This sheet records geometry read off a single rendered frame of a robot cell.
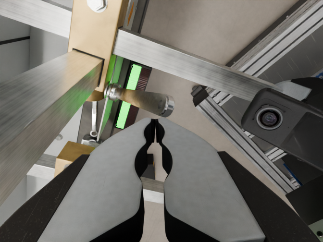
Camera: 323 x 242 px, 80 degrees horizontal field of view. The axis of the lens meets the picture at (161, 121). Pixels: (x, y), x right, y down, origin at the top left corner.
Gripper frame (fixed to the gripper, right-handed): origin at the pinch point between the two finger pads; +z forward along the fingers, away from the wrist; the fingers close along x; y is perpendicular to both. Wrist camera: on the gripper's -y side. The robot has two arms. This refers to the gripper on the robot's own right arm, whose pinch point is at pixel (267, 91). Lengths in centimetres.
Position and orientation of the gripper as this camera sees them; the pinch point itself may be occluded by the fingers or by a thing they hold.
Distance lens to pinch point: 35.6
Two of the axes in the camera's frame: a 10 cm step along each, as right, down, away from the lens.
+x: 3.3, -8.3, -4.6
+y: 9.4, 2.9, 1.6
